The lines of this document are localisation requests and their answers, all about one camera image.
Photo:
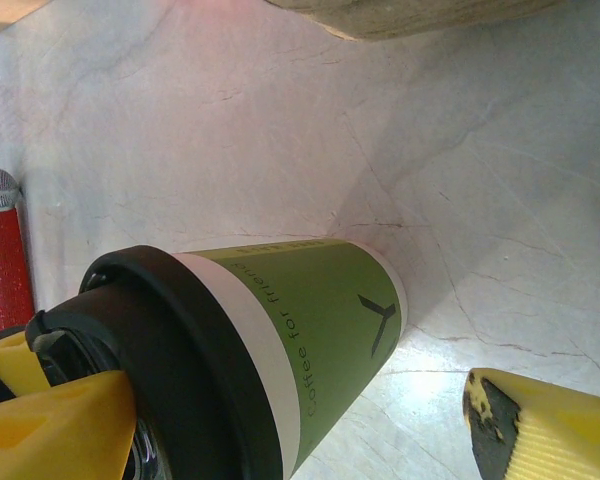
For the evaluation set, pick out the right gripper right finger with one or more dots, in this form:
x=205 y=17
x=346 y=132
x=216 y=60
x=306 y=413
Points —
x=555 y=435

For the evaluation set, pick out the black plastic cup lid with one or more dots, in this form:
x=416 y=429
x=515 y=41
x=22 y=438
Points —
x=195 y=340

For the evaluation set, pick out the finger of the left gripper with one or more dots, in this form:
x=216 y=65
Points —
x=15 y=360

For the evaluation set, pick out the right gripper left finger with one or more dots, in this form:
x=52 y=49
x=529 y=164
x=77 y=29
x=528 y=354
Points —
x=55 y=435

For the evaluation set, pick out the red toy microphone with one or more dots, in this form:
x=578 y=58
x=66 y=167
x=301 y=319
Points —
x=5 y=260

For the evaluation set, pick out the stack of pulp cup carriers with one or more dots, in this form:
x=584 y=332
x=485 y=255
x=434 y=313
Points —
x=430 y=17

